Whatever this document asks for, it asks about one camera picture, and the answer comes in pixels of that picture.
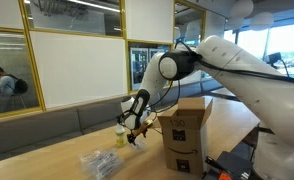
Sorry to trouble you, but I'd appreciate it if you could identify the yellow window frame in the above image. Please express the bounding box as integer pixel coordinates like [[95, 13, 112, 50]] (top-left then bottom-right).
[[0, 0, 208, 121]]

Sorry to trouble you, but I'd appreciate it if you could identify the black camera on stand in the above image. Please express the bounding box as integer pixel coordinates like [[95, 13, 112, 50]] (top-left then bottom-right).
[[265, 51, 291, 79]]

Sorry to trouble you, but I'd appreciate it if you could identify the brown cardboard box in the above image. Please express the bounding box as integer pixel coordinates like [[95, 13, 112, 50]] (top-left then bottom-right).
[[157, 96, 214, 178]]

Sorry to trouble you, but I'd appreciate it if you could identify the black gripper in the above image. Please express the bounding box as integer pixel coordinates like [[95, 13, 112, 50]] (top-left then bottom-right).
[[126, 130, 137, 145]]

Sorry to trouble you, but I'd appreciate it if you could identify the small clear plastic bag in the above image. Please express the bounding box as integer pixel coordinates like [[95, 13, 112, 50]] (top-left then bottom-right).
[[131, 137, 148, 152]]

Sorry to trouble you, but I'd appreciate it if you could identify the small spray bottle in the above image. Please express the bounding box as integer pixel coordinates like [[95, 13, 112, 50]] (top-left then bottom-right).
[[115, 123, 127, 148]]

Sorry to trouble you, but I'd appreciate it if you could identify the wooden background table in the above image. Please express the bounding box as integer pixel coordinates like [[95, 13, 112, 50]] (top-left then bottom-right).
[[210, 87, 241, 102]]

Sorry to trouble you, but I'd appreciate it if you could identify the white round pendant lamp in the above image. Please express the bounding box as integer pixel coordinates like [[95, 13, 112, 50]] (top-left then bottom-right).
[[230, 0, 255, 18], [249, 11, 275, 32]]

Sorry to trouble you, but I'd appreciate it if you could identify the white framed glass door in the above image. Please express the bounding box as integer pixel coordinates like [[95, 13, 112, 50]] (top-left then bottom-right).
[[130, 46, 161, 92]]

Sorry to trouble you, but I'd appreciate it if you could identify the black case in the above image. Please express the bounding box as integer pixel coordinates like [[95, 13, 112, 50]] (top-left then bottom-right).
[[203, 150, 255, 180]]

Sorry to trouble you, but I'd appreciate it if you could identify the seated person grey shirt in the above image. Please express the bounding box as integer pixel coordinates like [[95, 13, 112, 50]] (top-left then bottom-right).
[[0, 65, 16, 113]]

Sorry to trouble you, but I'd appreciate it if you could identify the clear plastic bag blue print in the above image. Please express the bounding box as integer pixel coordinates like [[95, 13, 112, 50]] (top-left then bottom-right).
[[79, 148, 124, 180]]

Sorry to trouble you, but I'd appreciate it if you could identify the grey upholstered bench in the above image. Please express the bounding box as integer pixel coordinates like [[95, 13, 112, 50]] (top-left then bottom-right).
[[0, 77, 228, 161]]

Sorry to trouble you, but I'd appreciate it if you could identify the orange black hand tool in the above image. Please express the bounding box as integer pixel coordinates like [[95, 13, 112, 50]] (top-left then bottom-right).
[[205, 155, 235, 180]]

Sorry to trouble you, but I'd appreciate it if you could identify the black backpack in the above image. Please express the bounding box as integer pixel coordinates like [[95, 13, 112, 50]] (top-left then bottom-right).
[[12, 77, 29, 95]]

